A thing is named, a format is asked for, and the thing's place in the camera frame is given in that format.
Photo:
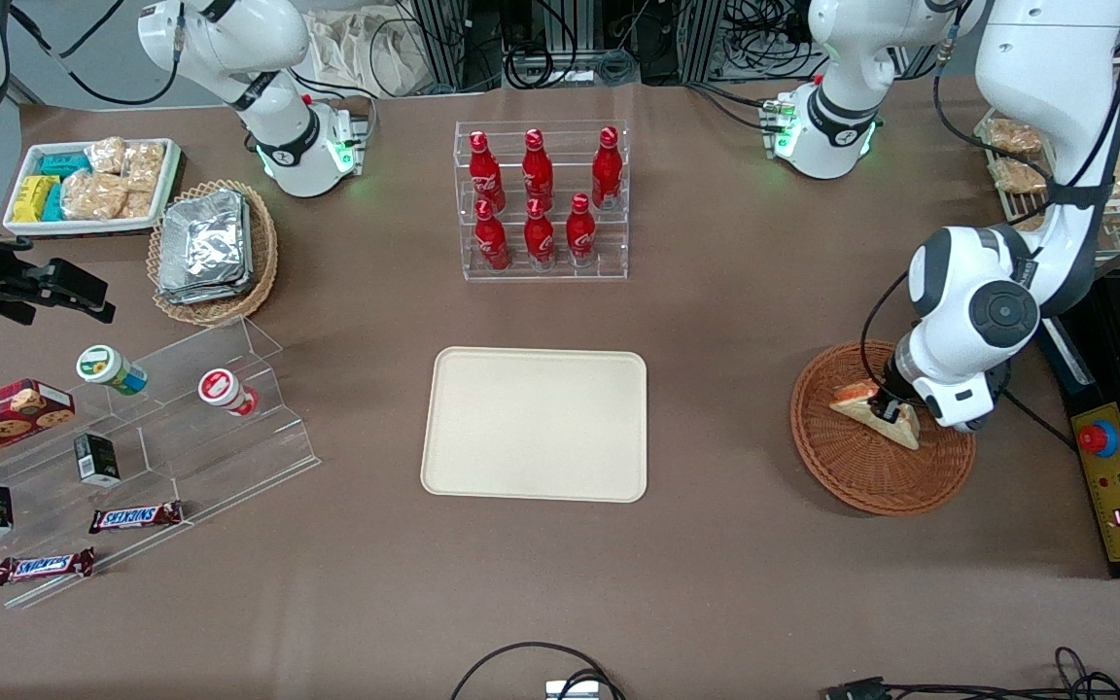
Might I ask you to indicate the small silver device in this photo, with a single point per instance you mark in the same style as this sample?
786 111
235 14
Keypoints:
572 691

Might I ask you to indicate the clear rice cracker bag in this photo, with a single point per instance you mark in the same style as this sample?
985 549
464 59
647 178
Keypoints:
144 165
93 194
105 156
138 204

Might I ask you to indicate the black equipment base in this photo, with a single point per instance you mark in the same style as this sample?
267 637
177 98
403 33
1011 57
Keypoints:
1109 369

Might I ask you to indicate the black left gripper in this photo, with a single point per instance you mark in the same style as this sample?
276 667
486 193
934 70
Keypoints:
889 392

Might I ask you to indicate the light oval wicker basket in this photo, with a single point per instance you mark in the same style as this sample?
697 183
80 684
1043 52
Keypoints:
263 267

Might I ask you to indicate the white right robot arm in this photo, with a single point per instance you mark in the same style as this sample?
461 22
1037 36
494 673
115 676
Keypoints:
268 39

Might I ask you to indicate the snickers bar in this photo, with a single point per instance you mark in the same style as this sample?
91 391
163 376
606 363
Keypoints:
135 517
43 566

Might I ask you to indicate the beige plastic tray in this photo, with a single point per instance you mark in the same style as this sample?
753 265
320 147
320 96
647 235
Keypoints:
531 428

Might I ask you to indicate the red cola bottle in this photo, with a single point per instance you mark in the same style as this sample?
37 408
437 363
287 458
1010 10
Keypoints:
484 175
492 243
579 233
539 238
606 170
537 170

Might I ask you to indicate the red lid cup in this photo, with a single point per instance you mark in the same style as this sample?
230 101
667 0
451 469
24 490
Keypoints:
225 391

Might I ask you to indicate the white cloth bag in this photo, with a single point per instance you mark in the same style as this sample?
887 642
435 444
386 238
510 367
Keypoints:
356 53

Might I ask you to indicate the green lid cup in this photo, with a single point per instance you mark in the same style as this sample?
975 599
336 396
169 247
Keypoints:
108 367

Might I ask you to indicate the teal snack pack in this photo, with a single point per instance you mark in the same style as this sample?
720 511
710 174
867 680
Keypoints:
53 202
64 164

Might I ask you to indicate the yellow snack pack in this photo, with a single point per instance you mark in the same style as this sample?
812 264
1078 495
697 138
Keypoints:
33 199

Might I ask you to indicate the silver foil pack stack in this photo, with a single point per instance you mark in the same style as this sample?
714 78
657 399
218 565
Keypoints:
205 248

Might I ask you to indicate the triangular sandwich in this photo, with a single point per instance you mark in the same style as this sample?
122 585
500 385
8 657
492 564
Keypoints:
903 433

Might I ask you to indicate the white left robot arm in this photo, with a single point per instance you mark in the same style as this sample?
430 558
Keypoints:
968 292

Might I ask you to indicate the white rectangular snack tray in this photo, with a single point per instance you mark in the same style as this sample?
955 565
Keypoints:
84 227

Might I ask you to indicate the clear acrylic bottle rack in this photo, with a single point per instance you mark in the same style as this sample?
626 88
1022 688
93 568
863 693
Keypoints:
560 275

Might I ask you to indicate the brown round wicker basket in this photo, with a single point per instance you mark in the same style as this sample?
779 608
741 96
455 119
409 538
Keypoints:
861 476

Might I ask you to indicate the clear acrylic step shelf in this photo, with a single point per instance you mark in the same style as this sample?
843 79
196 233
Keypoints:
229 457

